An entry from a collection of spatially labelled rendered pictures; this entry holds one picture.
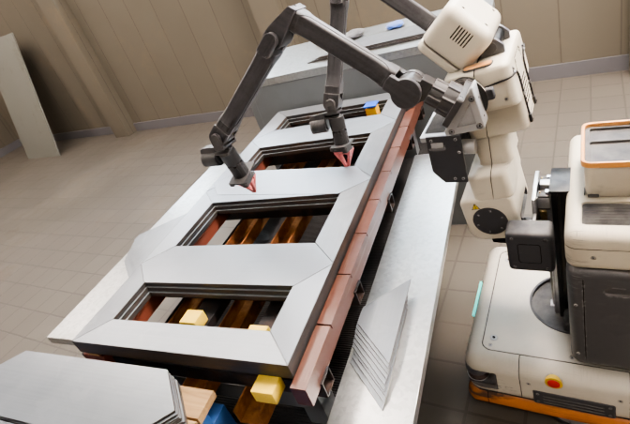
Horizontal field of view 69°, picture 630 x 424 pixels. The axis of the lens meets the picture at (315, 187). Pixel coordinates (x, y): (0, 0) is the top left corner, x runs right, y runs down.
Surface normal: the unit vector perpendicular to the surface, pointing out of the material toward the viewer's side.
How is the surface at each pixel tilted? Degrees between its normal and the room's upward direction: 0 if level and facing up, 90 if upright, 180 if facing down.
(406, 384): 0
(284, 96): 90
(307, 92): 90
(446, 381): 0
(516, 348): 0
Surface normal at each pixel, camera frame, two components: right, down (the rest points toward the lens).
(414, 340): -0.31, -0.83
